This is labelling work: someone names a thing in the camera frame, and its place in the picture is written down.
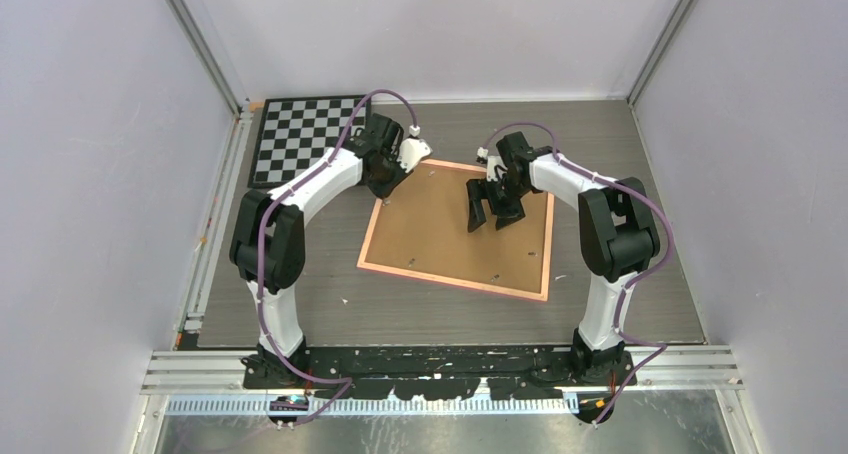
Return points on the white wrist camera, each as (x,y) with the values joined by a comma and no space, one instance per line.
(413,150)
(496,170)

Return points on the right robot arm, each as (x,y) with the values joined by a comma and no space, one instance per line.
(618,237)

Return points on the pink photo frame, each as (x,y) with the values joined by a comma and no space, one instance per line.
(457,284)

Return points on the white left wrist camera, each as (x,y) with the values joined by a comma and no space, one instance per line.
(413,150)

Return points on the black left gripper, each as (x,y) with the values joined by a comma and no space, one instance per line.
(383,190)

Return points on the black white checkerboard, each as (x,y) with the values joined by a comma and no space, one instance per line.
(295,132)

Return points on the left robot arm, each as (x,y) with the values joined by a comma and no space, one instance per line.
(269,241)

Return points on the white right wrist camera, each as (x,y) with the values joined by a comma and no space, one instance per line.
(496,170)

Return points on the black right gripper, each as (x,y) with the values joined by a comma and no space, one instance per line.
(478,190)

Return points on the aluminium front rail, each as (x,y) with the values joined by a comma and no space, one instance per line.
(695,367)

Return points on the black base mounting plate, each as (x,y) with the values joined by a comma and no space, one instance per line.
(436,372)

